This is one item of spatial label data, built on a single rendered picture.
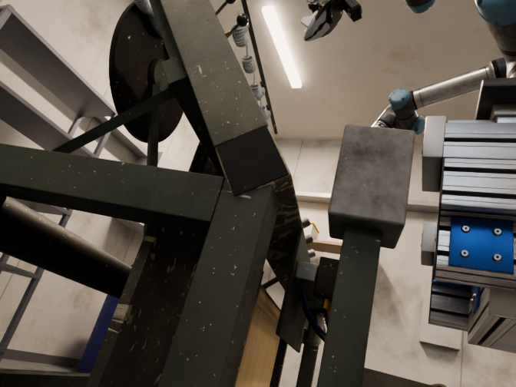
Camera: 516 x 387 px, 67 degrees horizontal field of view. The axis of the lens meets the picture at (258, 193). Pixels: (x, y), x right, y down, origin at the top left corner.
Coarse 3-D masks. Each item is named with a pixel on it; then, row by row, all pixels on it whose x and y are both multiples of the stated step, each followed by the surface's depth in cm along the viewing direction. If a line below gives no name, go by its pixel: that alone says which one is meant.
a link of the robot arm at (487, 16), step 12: (480, 0) 69; (492, 0) 67; (504, 0) 65; (480, 12) 71; (492, 12) 68; (504, 12) 66; (492, 24) 70; (504, 24) 68; (492, 36) 75; (504, 36) 71; (504, 48) 74
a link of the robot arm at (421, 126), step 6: (414, 114) 153; (396, 120) 161; (408, 120) 153; (414, 120) 154; (420, 120) 154; (396, 126) 162; (402, 126) 158; (408, 126) 156; (414, 126) 155; (420, 126) 155; (420, 132) 157
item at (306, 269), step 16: (304, 240) 95; (304, 256) 99; (304, 272) 87; (320, 272) 88; (336, 272) 88; (288, 288) 84; (304, 288) 96; (320, 288) 87; (288, 304) 85; (304, 304) 90; (320, 304) 97; (288, 320) 89; (304, 320) 122; (320, 320) 121; (288, 336) 93; (320, 336) 90
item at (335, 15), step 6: (312, 0) 111; (318, 0) 110; (324, 0) 109; (336, 0) 108; (312, 6) 111; (318, 6) 110; (330, 6) 107; (336, 6) 109; (342, 6) 111; (330, 12) 109; (336, 12) 110; (342, 12) 113; (330, 18) 110; (336, 18) 112
